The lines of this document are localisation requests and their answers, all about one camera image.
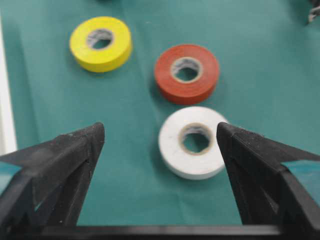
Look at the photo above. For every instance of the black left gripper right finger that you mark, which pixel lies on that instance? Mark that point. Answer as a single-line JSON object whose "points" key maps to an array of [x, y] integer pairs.
{"points": [[266, 192]]}

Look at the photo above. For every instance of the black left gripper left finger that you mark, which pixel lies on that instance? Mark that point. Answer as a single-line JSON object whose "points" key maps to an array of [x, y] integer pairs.
{"points": [[53, 179]]}

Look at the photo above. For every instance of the white plastic case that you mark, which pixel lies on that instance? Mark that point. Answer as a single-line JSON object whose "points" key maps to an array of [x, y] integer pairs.
{"points": [[8, 139]]}

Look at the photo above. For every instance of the white tape roll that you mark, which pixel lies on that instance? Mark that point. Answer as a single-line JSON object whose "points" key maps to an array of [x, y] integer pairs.
{"points": [[181, 161]]}

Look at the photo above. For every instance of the red tape roll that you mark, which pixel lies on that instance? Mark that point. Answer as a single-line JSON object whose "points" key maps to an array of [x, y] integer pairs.
{"points": [[190, 56]]}

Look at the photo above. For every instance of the yellow tape roll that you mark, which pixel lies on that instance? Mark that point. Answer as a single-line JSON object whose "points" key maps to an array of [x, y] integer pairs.
{"points": [[101, 44]]}

